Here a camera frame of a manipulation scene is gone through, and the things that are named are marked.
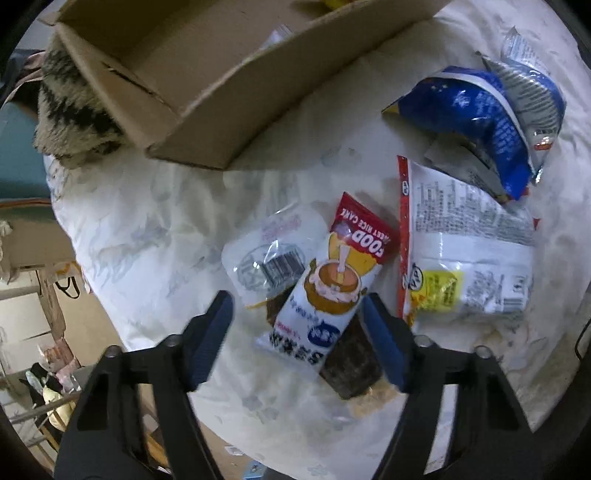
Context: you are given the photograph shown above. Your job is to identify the dark brown jerky packet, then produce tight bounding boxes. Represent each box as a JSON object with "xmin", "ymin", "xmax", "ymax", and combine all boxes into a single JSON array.
[{"xmin": 264, "ymin": 294, "xmax": 385, "ymax": 400}]

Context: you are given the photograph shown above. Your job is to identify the red white rice cake packet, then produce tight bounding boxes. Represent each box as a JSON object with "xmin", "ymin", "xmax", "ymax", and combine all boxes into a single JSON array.
[{"xmin": 257, "ymin": 193, "xmax": 400, "ymax": 371}]

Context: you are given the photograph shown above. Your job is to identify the clear white barcode packet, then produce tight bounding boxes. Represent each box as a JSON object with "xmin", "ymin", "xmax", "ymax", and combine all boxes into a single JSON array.
[{"xmin": 221, "ymin": 203, "xmax": 328, "ymax": 308}]

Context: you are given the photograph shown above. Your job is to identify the large white noodle snack bag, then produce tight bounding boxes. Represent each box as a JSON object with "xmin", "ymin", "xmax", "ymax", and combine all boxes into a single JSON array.
[{"xmin": 398, "ymin": 157, "xmax": 535, "ymax": 324}]

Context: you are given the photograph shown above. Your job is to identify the grey blue snack bag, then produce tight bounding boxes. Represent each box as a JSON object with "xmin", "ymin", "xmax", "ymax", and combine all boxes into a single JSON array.
[{"xmin": 482, "ymin": 27, "xmax": 566, "ymax": 183}]

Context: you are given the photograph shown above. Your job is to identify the white printed duvet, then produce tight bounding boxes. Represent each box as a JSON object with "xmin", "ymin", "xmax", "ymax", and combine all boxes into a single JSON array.
[{"xmin": 45, "ymin": 1, "xmax": 590, "ymax": 479}]

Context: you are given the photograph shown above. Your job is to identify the teal cushioned seat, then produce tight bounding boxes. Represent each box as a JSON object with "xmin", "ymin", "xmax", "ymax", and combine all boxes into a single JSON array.
[{"xmin": 1, "ymin": 103, "xmax": 50, "ymax": 205}]

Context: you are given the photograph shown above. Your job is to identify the cream black fuzzy blanket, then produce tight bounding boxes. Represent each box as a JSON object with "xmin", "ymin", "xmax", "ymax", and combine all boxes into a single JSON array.
[{"xmin": 34, "ymin": 35, "xmax": 129, "ymax": 170}]

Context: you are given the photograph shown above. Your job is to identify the open cardboard box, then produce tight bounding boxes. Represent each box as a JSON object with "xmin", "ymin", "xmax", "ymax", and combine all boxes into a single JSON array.
[{"xmin": 52, "ymin": 1, "xmax": 443, "ymax": 169}]

